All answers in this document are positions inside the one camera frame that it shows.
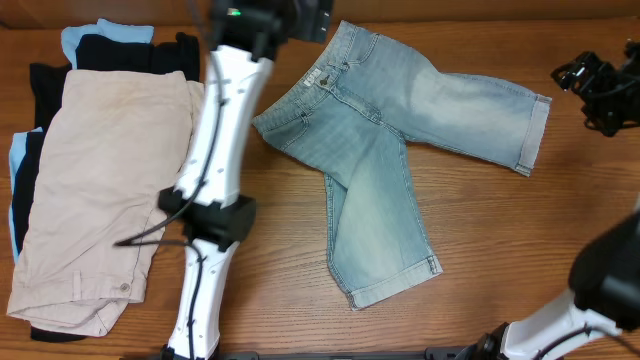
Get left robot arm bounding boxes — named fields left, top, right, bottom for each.
left=159, top=0, right=334, bottom=359

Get black garment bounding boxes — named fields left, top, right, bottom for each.
left=28, top=32, right=201, bottom=343

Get light blue denim shorts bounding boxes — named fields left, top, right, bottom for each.
left=254, top=22, right=551, bottom=310

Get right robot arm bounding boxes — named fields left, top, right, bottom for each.
left=457, top=41, right=639, bottom=360

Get light blue garment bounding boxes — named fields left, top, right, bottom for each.
left=8, top=19, right=154, bottom=259

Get beige shorts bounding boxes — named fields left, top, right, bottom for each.
left=7, top=70, right=204, bottom=337

